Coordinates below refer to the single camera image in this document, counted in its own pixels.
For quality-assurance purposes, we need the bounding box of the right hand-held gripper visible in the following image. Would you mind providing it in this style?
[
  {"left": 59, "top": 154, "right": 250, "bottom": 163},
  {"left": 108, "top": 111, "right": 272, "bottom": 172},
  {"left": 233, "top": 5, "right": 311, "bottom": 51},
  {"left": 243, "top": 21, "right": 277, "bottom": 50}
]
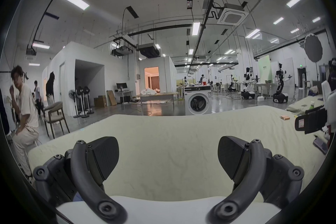
[{"left": 294, "top": 80, "right": 336, "bottom": 140}]

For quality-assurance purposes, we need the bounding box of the wooden chair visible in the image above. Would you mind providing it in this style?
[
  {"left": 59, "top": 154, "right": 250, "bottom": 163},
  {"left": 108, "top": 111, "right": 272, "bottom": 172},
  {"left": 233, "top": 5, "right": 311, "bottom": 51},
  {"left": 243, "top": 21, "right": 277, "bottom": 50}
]
[{"left": 43, "top": 101, "right": 70, "bottom": 139}]

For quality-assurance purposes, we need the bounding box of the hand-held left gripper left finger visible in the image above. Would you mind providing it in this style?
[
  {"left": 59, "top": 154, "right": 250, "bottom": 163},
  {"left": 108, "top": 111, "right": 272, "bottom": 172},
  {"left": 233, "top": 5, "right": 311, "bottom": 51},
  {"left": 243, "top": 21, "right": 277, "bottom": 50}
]
[{"left": 34, "top": 136, "right": 128, "bottom": 224}]

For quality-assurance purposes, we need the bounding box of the white washing machine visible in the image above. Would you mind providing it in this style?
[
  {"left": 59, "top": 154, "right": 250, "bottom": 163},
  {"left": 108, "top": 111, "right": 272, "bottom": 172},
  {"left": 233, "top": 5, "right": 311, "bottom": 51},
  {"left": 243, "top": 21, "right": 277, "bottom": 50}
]
[{"left": 183, "top": 85, "right": 212, "bottom": 116}]

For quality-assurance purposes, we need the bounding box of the white and black robot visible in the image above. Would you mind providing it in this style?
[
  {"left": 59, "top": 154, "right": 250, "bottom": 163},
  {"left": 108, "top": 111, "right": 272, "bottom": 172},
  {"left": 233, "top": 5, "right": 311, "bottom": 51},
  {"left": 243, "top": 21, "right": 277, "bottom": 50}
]
[
  {"left": 241, "top": 67, "right": 260, "bottom": 100},
  {"left": 272, "top": 62, "right": 293, "bottom": 104}
]

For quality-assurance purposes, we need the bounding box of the black standing fan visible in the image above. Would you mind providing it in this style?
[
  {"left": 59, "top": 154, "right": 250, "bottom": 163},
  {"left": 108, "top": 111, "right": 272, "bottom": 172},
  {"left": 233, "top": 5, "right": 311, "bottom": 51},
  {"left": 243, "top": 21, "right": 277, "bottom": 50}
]
[
  {"left": 76, "top": 86, "right": 90, "bottom": 118},
  {"left": 83, "top": 86, "right": 95, "bottom": 115},
  {"left": 68, "top": 90, "right": 81, "bottom": 118}
]

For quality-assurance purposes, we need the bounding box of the brown carton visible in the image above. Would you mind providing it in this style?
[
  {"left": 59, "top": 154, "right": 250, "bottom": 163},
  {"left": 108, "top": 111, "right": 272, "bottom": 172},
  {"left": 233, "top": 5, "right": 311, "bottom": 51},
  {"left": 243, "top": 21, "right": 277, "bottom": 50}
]
[
  {"left": 94, "top": 95, "right": 107, "bottom": 108},
  {"left": 106, "top": 90, "right": 117, "bottom": 106}
]

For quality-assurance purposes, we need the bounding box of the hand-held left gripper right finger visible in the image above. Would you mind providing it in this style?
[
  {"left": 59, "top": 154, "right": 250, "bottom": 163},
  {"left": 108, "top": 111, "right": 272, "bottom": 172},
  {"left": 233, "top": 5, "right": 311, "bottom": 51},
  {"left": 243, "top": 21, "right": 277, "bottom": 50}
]
[{"left": 206, "top": 135, "right": 305, "bottom": 224}]

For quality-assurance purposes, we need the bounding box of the wooden table with white cloths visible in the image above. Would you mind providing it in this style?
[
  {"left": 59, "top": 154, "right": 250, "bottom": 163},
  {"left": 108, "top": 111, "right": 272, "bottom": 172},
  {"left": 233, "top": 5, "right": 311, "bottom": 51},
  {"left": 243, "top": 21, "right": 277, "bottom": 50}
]
[{"left": 132, "top": 88, "right": 179, "bottom": 116}]

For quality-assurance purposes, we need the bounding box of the round grey studio reflector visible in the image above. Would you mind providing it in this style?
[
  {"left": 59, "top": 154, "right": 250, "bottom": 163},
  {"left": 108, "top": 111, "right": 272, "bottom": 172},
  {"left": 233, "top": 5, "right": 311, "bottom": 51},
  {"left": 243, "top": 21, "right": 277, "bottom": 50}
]
[{"left": 303, "top": 33, "right": 323, "bottom": 63}]

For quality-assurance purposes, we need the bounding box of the desk with black monitor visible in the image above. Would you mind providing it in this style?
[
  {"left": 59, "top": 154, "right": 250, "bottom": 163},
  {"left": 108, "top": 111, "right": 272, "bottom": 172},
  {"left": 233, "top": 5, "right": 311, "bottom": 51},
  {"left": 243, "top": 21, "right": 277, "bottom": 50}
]
[{"left": 115, "top": 82, "right": 134, "bottom": 104}]

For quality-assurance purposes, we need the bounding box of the dark phone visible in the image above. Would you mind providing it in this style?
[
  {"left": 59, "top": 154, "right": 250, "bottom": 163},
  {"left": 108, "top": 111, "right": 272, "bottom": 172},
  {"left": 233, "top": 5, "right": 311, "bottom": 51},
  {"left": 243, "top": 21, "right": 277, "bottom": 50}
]
[{"left": 313, "top": 138, "right": 329, "bottom": 155}]

